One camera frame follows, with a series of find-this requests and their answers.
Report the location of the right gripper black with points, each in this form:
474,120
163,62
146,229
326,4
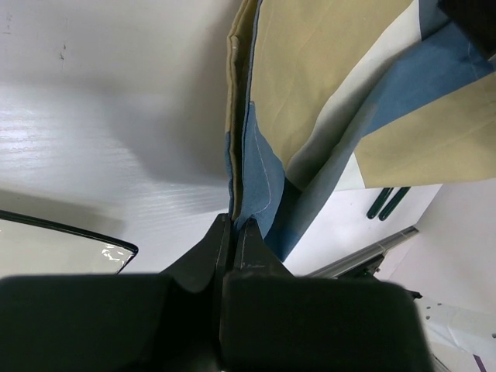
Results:
476,18

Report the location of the square white plate dark rim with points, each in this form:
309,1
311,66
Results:
32,246

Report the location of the gold fork green handle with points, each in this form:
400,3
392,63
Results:
378,203

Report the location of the blue beige white cloth placemat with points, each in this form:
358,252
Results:
326,96

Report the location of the front aluminium rail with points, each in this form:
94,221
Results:
366,262

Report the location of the gold knife green handle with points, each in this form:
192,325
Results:
393,203

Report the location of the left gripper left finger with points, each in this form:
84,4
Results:
119,322

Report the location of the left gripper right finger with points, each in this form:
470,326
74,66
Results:
272,320

